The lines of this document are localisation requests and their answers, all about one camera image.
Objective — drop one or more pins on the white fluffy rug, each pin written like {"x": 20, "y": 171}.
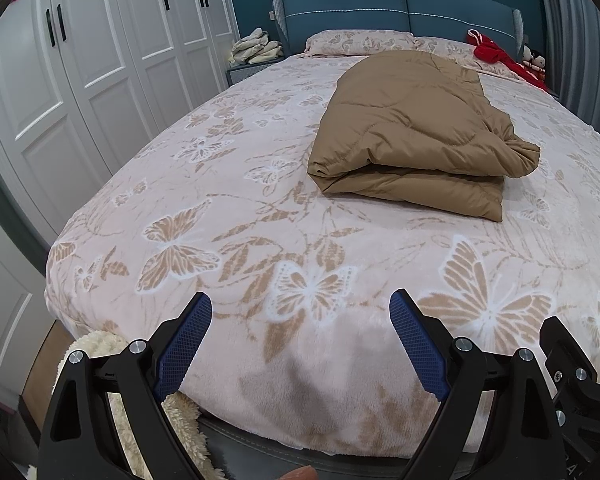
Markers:
{"x": 102, "y": 342}

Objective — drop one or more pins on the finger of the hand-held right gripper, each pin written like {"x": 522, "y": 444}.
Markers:
{"x": 565, "y": 350}
{"x": 590, "y": 430}

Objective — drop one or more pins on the pile of beige cloth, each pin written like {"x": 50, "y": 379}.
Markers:
{"x": 255, "y": 47}

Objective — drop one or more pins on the grey curtain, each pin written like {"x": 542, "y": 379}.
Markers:
{"x": 585, "y": 60}

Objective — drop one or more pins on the tan puffer jacket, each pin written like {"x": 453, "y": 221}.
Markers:
{"x": 405, "y": 125}

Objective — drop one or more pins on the blue padded headboard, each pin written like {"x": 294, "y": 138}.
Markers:
{"x": 355, "y": 0}

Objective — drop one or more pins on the white panel door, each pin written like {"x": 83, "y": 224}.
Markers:
{"x": 5, "y": 310}

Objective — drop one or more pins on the white panelled wardrobe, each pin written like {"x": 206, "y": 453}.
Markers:
{"x": 105, "y": 60}

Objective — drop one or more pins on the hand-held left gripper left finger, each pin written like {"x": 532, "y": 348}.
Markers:
{"x": 185, "y": 345}

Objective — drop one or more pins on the red knitted cloth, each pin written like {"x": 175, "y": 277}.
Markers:
{"x": 490, "y": 50}

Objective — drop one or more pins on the bed with butterfly sheet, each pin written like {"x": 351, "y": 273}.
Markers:
{"x": 230, "y": 210}

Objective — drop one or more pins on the blue nightstand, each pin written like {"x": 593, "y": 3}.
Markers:
{"x": 240, "y": 77}

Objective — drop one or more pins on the small plush toys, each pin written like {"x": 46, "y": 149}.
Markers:
{"x": 534, "y": 62}

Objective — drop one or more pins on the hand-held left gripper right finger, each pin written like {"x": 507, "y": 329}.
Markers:
{"x": 420, "y": 345}

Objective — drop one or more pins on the pink leaf print pillow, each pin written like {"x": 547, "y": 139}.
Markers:
{"x": 445, "y": 47}
{"x": 350, "y": 40}

